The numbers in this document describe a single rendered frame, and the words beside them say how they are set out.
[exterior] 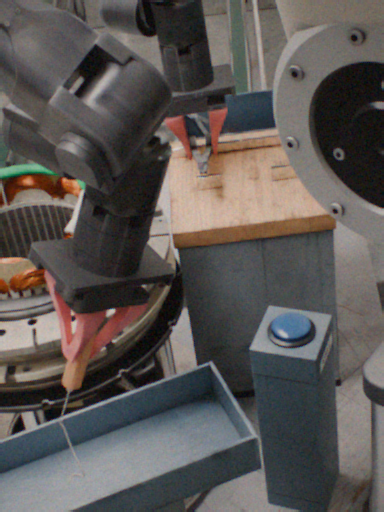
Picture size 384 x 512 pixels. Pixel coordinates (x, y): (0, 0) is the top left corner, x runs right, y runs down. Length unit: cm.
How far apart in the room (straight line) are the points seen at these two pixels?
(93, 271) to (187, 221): 39
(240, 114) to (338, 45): 85
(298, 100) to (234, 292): 63
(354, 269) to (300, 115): 93
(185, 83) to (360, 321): 47
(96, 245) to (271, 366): 33
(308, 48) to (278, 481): 69
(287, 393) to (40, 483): 28
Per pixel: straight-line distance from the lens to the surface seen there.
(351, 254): 152
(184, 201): 116
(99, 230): 73
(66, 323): 81
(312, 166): 59
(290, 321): 101
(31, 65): 65
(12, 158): 195
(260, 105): 138
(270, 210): 113
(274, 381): 102
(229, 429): 94
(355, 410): 128
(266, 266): 116
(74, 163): 66
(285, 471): 113
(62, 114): 64
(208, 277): 116
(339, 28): 53
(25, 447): 94
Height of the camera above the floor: 172
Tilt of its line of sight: 38 degrees down
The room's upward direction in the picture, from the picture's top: 9 degrees counter-clockwise
